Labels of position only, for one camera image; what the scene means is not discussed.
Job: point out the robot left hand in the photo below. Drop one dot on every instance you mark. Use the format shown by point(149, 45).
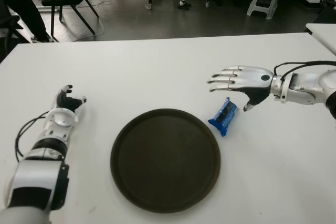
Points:
point(67, 102)

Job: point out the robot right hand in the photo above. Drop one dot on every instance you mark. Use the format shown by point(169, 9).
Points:
point(252, 78)

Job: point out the blue Oreo cookie pack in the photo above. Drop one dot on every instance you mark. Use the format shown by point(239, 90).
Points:
point(224, 117)

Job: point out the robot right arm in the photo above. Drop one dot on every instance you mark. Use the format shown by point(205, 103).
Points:
point(307, 87)

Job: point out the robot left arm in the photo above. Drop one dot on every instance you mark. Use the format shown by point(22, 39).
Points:
point(36, 182)

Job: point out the neighbouring white table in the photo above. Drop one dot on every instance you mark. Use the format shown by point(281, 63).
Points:
point(325, 35)

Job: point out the black swivel chair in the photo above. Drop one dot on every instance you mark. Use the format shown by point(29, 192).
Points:
point(10, 22)

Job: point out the black chair with curved armrest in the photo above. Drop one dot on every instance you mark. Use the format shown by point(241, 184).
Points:
point(326, 11)

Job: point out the person in black clothes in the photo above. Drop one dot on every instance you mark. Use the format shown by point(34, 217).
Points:
point(26, 1)

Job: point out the round dark brown tray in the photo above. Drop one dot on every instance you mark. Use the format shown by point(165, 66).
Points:
point(165, 161)

